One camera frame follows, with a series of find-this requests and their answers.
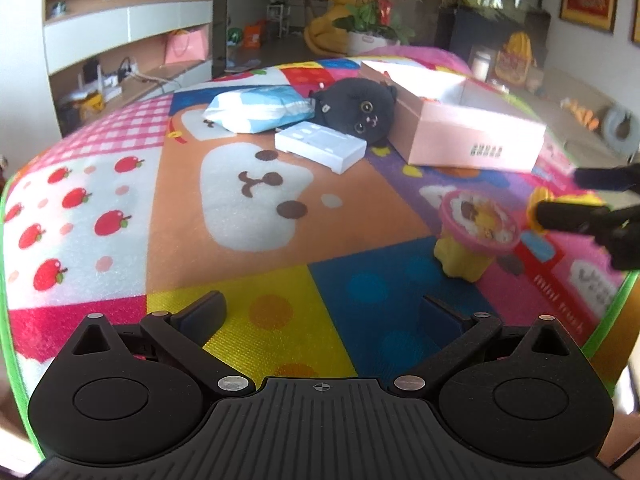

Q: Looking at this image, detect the pink gift bag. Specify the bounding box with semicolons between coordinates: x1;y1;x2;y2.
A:
165;27;210;66

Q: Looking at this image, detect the grey ring cushion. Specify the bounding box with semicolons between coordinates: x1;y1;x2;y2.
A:
602;105;640;156

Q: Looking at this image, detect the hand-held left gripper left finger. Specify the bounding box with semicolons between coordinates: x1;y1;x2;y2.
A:
70;290;256;396

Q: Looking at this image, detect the blue and white wipes pack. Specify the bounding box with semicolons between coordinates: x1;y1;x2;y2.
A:
202;85;317;134

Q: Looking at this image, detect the pale pink cardboard box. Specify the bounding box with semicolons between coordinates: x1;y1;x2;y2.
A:
360;59;547;173

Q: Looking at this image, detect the white cylindrical jar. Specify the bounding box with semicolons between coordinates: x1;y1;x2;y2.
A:
471;46;495;81

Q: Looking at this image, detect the yellow backpack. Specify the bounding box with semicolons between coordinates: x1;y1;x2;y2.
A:
505;31;537;68

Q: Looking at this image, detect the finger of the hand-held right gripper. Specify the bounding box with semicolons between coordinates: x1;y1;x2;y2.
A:
535;200;640;272
572;163;640;192

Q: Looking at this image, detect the white multi-socket adapter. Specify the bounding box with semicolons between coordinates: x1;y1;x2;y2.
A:
274;121;368;175

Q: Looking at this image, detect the dark cabinet with fish tank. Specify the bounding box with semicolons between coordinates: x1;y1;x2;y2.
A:
432;0;551;66

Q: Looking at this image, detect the pink and yellow toy cup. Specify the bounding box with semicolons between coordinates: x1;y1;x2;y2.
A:
434;189;522;282

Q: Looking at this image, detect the colourful cartoon play mat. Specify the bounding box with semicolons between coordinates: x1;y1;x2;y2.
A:
0;46;640;463

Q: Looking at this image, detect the small yellow toy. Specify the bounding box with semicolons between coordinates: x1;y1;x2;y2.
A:
526;186;607;235

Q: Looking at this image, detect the beige sofa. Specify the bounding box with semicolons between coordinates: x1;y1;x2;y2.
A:
510;57;640;171

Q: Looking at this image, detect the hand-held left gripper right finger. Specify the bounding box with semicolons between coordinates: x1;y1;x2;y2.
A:
392;294;576;396

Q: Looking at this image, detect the large yellow plush toy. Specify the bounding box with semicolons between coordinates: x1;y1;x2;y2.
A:
304;0;361;58

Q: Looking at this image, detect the small orange toy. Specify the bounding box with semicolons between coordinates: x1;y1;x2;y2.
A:
562;97;601;131

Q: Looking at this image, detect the white stool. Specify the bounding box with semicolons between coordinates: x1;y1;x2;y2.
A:
267;2;291;38

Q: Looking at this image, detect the white and wood shelf cabinet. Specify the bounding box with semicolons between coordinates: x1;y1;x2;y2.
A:
42;0;216;136

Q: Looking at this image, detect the yellow mesh bag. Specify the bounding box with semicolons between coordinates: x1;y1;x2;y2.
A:
495;50;532;92

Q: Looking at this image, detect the black plush cat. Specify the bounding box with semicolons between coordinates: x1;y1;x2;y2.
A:
307;78;399;147

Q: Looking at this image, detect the orange paper bag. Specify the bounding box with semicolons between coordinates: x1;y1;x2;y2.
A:
243;21;268;50

